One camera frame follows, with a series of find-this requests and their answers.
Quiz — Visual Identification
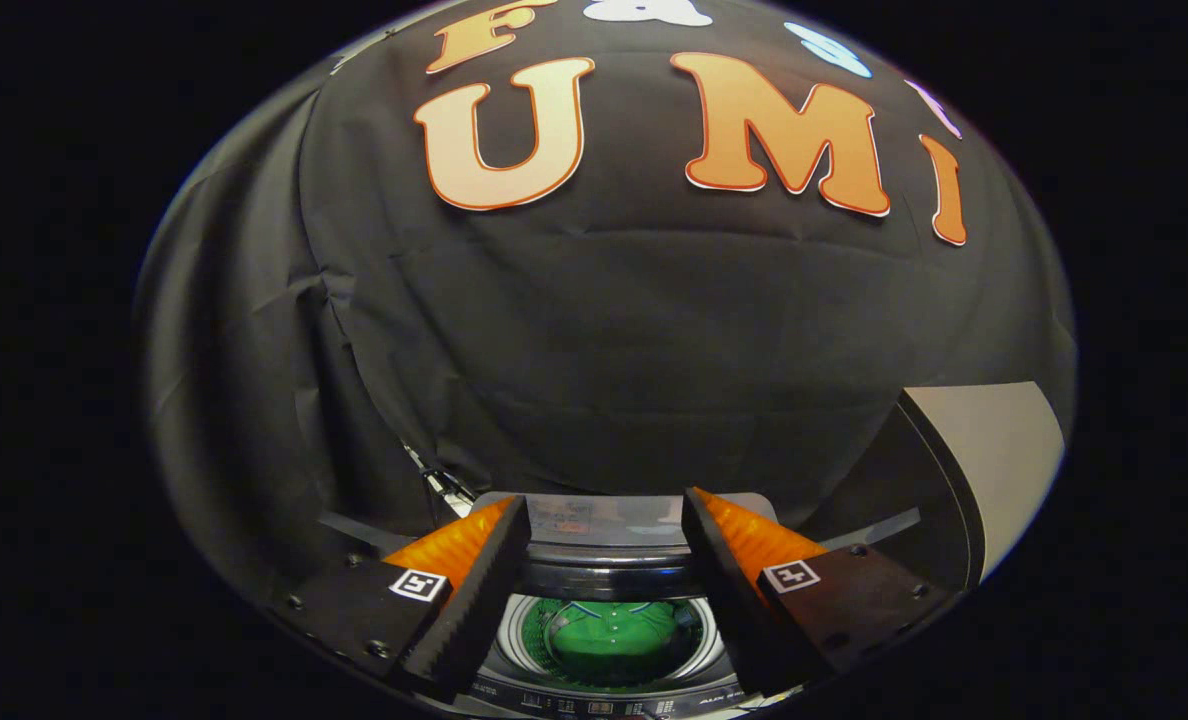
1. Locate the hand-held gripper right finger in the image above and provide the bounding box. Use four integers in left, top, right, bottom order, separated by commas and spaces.
681, 487, 960, 701

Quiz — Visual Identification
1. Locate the green polo shirt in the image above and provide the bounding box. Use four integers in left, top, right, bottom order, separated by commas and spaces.
544, 600, 692, 687

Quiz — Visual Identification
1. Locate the black white striped cable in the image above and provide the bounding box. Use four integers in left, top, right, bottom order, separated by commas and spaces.
404, 445, 477, 513

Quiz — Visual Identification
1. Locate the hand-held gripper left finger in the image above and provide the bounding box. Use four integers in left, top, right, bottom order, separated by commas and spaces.
264, 495, 533, 706

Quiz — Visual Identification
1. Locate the black backdrop cloth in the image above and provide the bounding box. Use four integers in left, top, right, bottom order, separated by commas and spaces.
134, 0, 1077, 621

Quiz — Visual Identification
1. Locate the grey washing machine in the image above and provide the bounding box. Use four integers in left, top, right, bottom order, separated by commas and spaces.
319, 505, 925, 720

